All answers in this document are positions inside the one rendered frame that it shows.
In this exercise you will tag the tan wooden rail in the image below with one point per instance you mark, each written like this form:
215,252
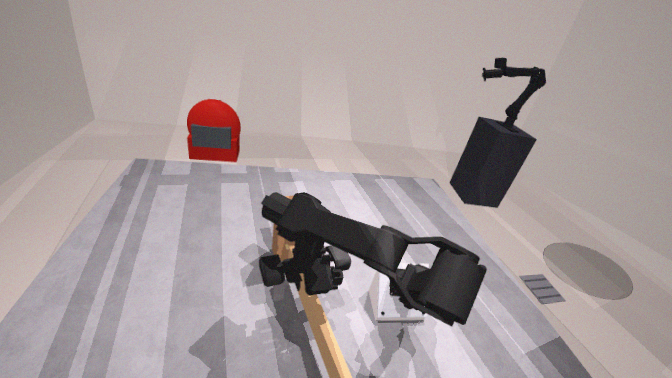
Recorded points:
335,363

